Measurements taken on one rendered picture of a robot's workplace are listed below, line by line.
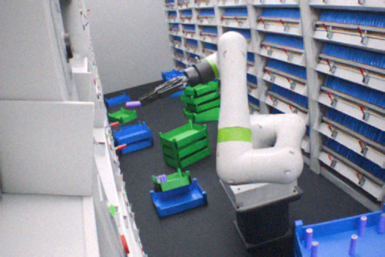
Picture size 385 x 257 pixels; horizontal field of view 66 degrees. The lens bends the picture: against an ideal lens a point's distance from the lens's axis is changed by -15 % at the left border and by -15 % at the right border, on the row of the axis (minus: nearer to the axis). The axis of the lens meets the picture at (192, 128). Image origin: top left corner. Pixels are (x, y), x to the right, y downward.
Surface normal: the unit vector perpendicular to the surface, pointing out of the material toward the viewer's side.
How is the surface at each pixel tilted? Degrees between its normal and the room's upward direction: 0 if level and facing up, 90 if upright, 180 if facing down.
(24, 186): 90
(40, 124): 90
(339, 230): 90
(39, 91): 90
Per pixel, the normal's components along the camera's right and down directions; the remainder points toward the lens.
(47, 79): 0.29, 0.30
